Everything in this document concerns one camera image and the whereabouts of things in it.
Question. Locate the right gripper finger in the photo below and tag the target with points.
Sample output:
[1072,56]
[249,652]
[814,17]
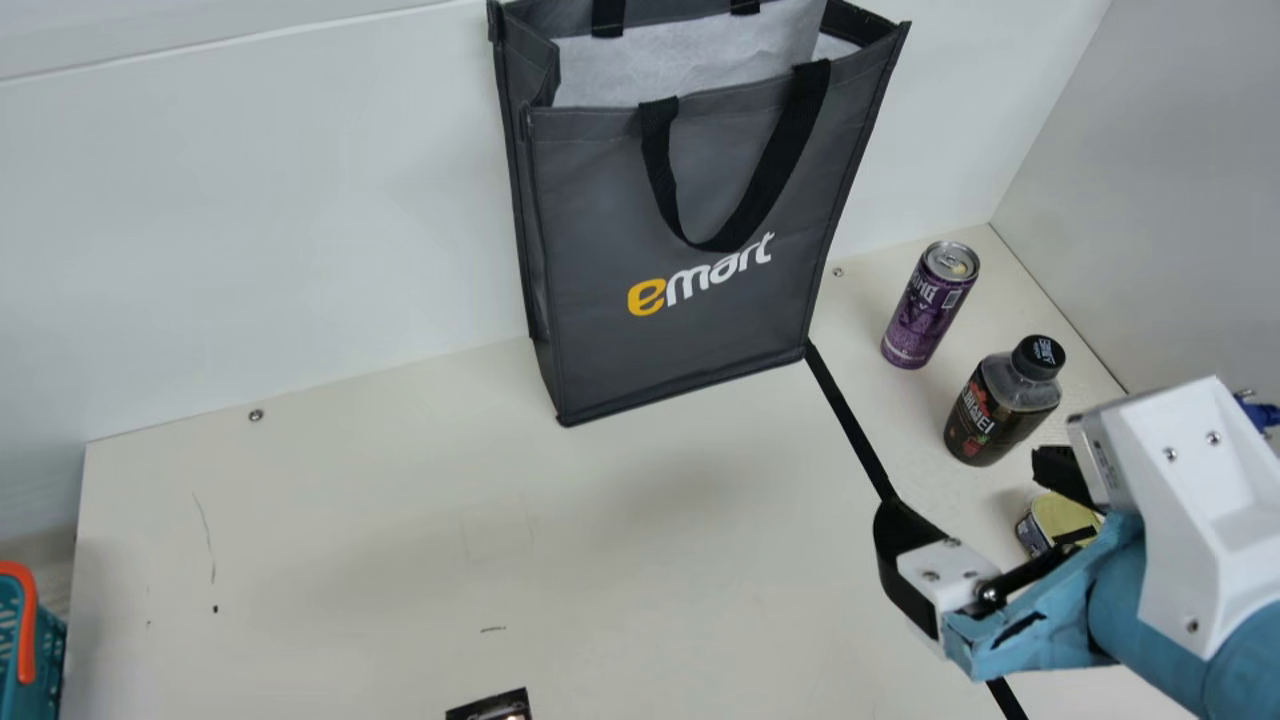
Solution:
[1062,468]
[940,585]

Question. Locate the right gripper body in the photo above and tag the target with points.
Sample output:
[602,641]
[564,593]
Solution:
[1060,620]

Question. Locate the rectangular tin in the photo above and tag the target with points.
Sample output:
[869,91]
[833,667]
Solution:
[1060,518]

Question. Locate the dark coffee bottle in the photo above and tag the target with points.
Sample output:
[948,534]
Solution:
[1000,410]

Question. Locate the purple can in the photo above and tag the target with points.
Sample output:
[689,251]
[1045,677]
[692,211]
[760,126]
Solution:
[925,310]

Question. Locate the black strip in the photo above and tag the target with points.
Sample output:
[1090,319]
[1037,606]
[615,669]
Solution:
[850,420]

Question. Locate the small square scanner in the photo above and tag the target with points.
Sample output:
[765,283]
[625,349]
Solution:
[490,708]

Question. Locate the teal shopping basket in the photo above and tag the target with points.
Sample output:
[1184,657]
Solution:
[25,660]

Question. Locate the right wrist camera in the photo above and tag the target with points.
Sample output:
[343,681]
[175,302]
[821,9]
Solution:
[1200,500]

